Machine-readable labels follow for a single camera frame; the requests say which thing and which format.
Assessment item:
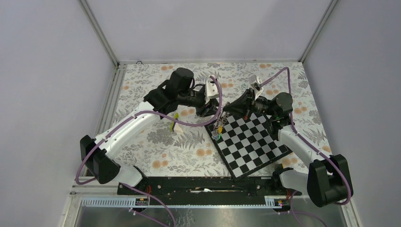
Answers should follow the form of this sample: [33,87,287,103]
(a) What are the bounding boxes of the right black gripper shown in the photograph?
[223,88,277,120]

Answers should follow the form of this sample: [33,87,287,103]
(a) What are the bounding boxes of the metal keyring disc with rings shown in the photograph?
[211,111,229,136]

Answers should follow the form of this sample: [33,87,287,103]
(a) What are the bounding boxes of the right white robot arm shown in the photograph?
[223,89,353,207]

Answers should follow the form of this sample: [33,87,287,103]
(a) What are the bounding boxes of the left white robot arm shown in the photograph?
[75,68,223,194]

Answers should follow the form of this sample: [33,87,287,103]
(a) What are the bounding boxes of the black white chessboard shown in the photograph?
[205,113,292,181]

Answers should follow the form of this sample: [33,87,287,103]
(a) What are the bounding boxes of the green purple white toy bricks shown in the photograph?
[170,113,183,134]

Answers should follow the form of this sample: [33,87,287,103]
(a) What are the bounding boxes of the floral patterned table mat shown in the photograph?
[112,62,331,176]

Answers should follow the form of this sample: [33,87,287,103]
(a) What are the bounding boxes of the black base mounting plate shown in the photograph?
[117,174,293,206]

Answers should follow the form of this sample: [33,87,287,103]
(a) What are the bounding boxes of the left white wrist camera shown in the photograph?
[205,80,219,103]

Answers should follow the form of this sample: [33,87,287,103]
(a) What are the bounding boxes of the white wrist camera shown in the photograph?
[205,80,219,103]
[249,75,263,100]

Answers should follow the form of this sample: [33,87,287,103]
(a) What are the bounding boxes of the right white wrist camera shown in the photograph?
[249,75,263,100]

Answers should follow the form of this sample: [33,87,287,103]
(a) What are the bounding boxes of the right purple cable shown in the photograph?
[258,67,353,227]

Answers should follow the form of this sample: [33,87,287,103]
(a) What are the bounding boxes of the purple cable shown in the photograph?
[258,67,353,227]
[75,75,224,227]

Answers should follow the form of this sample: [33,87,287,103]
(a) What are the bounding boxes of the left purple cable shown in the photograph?
[75,75,224,227]

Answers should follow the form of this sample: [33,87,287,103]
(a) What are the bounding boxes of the white slotted cable duct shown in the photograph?
[81,196,282,209]

